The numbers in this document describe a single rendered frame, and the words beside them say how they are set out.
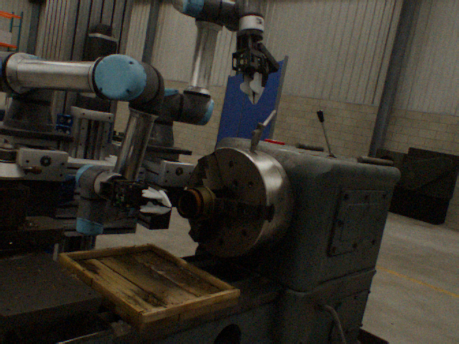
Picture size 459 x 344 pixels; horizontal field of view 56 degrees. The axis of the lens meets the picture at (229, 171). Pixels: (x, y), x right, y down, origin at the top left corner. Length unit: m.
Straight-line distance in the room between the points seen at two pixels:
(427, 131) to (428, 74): 1.39
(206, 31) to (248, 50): 0.51
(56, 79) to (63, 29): 0.50
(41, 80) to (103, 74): 0.22
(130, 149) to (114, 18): 0.68
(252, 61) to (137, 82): 0.36
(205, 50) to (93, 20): 0.44
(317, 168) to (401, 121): 10.41
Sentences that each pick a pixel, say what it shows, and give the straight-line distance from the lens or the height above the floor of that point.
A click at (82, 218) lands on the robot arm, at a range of 1.27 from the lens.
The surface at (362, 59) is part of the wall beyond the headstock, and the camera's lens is 12.35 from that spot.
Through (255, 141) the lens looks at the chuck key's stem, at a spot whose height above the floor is 1.27.
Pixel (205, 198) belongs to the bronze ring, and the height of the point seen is 1.10.
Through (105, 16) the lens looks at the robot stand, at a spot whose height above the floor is 1.61.
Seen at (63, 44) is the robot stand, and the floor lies 1.47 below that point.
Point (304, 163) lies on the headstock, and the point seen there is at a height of 1.23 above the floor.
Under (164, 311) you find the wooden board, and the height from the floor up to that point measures 0.90.
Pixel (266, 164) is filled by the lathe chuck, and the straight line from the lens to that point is 1.20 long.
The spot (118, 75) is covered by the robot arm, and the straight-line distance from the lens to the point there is 1.16.
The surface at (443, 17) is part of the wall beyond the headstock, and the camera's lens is 11.99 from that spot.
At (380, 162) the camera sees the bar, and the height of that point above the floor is 1.27.
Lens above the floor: 1.31
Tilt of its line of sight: 7 degrees down
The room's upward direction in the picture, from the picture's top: 11 degrees clockwise
